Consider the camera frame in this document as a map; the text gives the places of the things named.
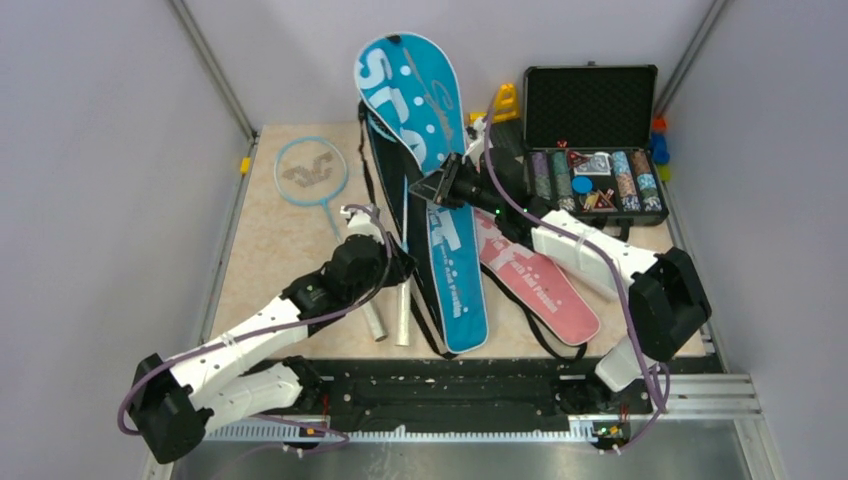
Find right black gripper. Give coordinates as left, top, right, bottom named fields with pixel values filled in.
left=408, top=154, right=502, bottom=217

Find blue badminton racket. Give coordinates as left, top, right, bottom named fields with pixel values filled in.
left=272, top=136, right=388, bottom=342
left=396, top=194, right=411, bottom=347

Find blue racket cover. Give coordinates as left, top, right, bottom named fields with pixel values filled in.
left=354, top=32, right=489, bottom=355

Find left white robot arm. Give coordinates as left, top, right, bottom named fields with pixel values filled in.
left=118, top=234, right=417, bottom=464

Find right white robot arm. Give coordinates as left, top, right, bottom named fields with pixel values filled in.
left=408, top=149, right=713, bottom=412

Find dark grey building plate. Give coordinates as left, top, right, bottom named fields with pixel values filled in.
left=491, top=118, right=526, bottom=160

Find yellow letter A toy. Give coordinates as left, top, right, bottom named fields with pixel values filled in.
left=491, top=83, right=521, bottom=124

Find pink racket cover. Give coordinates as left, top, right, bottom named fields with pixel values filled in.
left=473, top=209, right=601, bottom=347

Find black poker chip case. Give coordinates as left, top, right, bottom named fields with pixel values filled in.
left=522, top=64, right=669, bottom=238

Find coloured toys in corner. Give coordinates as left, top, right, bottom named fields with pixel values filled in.
left=650, top=117, right=671, bottom=182

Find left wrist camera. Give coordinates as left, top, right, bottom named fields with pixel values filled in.
left=340, top=204, right=385, bottom=244

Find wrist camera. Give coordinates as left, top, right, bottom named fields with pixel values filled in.
left=465, top=117, right=492, bottom=163
left=340, top=204, right=385, bottom=244

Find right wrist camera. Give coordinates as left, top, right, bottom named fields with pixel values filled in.
left=465, top=117, right=492, bottom=163

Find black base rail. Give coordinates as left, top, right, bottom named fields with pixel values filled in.
left=266, top=358, right=653, bottom=433

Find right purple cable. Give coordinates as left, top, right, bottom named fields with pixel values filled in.
left=483, top=99, right=670, bottom=455

